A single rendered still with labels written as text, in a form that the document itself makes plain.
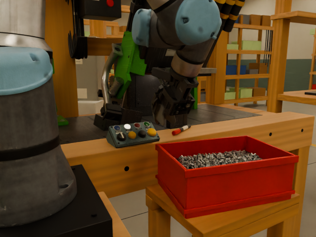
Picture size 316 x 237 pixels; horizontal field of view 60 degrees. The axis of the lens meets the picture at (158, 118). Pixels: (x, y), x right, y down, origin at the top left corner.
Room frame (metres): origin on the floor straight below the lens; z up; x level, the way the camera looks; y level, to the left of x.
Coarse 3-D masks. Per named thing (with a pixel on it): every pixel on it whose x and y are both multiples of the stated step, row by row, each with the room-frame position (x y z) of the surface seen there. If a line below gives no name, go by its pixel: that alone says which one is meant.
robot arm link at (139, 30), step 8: (136, 16) 0.60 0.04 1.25; (144, 16) 0.58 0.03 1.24; (152, 16) 0.58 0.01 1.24; (136, 24) 0.60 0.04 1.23; (144, 24) 0.57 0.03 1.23; (152, 24) 0.56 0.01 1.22; (136, 32) 0.59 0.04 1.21; (144, 32) 0.58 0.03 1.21; (152, 32) 0.57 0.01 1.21; (136, 40) 0.59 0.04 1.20; (144, 40) 0.59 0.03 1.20; (152, 40) 0.59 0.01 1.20; (160, 40) 0.56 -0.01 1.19; (168, 48) 0.63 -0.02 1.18; (176, 48) 0.63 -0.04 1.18
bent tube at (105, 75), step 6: (114, 48) 1.11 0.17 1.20; (120, 48) 1.13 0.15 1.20; (114, 54) 1.12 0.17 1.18; (120, 54) 1.11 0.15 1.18; (108, 60) 1.14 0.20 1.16; (114, 60) 1.14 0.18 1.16; (108, 66) 1.15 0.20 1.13; (108, 72) 1.16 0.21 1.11; (102, 78) 1.15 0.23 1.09; (108, 78) 1.16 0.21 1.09; (102, 84) 1.13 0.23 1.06; (108, 84) 1.15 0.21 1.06; (102, 90) 1.11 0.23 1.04; (108, 96) 1.08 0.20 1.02; (108, 102) 1.05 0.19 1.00
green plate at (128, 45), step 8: (128, 32) 1.12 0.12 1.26; (128, 40) 1.10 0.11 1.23; (128, 48) 1.08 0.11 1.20; (136, 48) 1.08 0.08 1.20; (120, 56) 1.13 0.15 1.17; (128, 56) 1.06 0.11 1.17; (136, 56) 1.08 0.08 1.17; (120, 64) 1.11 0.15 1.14; (128, 64) 1.05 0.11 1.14; (136, 64) 1.08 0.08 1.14; (144, 64) 1.09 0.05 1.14; (120, 72) 1.09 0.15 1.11; (128, 72) 1.04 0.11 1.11; (136, 72) 1.07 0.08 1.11; (144, 72) 1.09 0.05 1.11
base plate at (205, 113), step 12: (204, 108) 1.50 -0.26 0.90; (216, 108) 1.50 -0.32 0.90; (228, 108) 1.50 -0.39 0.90; (72, 120) 1.18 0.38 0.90; (84, 120) 1.18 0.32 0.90; (144, 120) 1.18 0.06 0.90; (192, 120) 1.18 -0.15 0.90; (204, 120) 1.18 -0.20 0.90; (216, 120) 1.18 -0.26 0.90; (60, 132) 0.97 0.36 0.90; (72, 132) 0.97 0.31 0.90; (84, 132) 0.97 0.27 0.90; (96, 132) 0.97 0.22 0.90
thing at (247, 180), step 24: (168, 144) 0.77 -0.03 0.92; (192, 144) 0.79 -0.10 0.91; (216, 144) 0.82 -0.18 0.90; (240, 144) 0.84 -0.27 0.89; (264, 144) 0.77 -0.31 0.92; (168, 168) 0.67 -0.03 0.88; (192, 168) 0.68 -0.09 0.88; (216, 168) 0.59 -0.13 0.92; (240, 168) 0.61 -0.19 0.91; (264, 168) 0.63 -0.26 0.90; (288, 168) 0.66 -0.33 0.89; (168, 192) 0.66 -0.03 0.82; (192, 192) 0.57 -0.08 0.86; (216, 192) 0.59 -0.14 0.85; (240, 192) 0.61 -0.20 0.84; (264, 192) 0.63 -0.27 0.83; (288, 192) 0.65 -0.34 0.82; (192, 216) 0.57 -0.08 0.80
